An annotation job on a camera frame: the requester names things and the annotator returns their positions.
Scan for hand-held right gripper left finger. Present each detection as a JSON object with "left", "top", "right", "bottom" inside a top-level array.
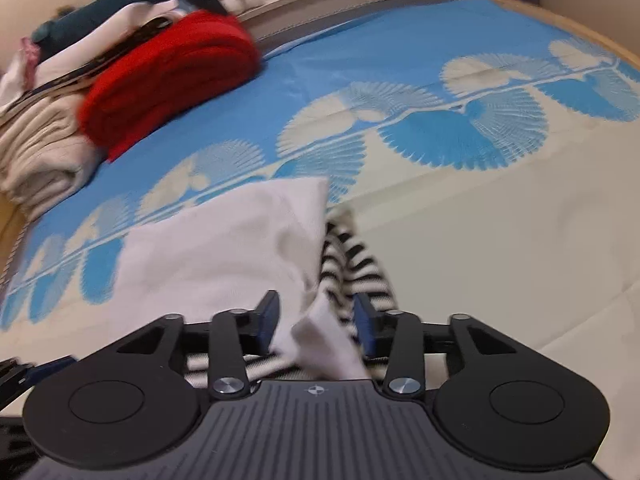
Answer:
[{"left": 116, "top": 290, "right": 281, "bottom": 402}]

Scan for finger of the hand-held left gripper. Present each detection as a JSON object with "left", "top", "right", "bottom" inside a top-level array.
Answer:
[{"left": 0, "top": 355, "right": 77, "bottom": 411}]

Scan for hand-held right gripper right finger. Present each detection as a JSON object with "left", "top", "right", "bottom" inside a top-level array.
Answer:
[{"left": 352, "top": 294, "right": 507, "bottom": 402}]

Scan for white black striped small garment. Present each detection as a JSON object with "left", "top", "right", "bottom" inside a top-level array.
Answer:
[{"left": 119, "top": 177, "right": 402, "bottom": 392}]

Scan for cream folded clothes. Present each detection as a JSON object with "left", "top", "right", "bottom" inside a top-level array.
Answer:
[{"left": 0, "top": 94, "right": 103, "bottom": 212}]

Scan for white folded clothes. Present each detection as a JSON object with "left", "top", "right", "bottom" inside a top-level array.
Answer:
[{"left": 0, "top": 1, "right": 187, "bottom": 111}]

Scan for blue cream printed blanket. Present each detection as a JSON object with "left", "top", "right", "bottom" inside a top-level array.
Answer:
[{"left": 0, "top": 0, "right": 640, "bottom": 376}]

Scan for red folded cloth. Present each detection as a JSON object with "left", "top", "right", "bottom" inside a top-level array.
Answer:
[{"left": 79, "top": 9, "right": 262, "bottom": 163}]

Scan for pink cloth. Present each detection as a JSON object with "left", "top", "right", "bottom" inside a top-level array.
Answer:
[{"left": 17, "top": 39, "right": 42, "bottom": 77}]

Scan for dark printed folded cloth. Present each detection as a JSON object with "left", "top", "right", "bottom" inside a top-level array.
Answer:
[{"left": 14, "top": 16, "right": 173, "bottom": 107}]

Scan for grey mattress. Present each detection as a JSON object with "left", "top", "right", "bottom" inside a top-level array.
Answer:
[{"left": 240, "top": 0, "right": 483, "bottom": 57}]

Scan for wooden bed frame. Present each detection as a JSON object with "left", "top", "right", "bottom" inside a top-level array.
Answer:
[{"left": 429, "top": 0, "right": 640, "bottom": 73}]

